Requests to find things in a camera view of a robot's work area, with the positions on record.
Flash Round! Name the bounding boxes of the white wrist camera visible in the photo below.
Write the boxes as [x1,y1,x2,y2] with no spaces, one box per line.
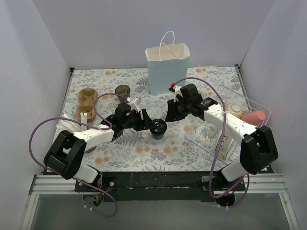
[126,97,142,112]
[168,83,183,102]

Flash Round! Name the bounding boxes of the light blue paper bag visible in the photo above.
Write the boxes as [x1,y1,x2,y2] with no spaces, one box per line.
[145,31,190,95]

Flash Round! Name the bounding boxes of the yellow patterned bowl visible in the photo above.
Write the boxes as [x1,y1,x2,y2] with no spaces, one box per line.
[225,103,243,119]

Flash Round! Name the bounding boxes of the pink cylindrical bottle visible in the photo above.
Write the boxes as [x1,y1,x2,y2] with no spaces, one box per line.
[241,111,266,126]

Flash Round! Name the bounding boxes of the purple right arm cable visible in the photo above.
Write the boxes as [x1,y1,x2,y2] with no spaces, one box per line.
[174,77,250,209]

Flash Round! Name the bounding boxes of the clear plastic dish rack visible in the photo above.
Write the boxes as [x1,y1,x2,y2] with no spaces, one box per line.
[185,85,271,171]

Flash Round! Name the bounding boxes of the brown cardboard cup carrier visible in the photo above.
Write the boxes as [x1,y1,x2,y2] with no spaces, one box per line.
[75,88,98,122]

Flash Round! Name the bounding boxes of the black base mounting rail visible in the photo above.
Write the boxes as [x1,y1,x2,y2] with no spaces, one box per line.
[33,167,283,204]

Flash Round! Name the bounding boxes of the white paper napkins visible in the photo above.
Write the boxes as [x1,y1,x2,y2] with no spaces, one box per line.
[56,113,88,133]

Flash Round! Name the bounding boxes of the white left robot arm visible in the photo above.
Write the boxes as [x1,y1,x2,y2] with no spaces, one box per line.
[44,103,167,192]

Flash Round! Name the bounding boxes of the dark takeout coffee cup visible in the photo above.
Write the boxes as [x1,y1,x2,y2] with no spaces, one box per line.
[152,134,164,140]

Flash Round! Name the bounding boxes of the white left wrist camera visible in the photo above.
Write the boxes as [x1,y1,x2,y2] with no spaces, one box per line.
[126,97,142,112]

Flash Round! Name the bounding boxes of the black plastic cup lid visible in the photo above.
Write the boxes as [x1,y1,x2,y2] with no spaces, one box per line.
[150,118,167,136]

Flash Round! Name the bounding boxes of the blue-grey ceramic mug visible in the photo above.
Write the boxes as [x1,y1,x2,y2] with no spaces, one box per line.
[198,90,206,99]

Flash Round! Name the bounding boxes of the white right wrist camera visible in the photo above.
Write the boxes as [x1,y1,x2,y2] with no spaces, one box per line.
[168,83,183,102]

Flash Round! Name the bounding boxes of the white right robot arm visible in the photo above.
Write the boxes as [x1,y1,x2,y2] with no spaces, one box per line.
[165,84,278,191]

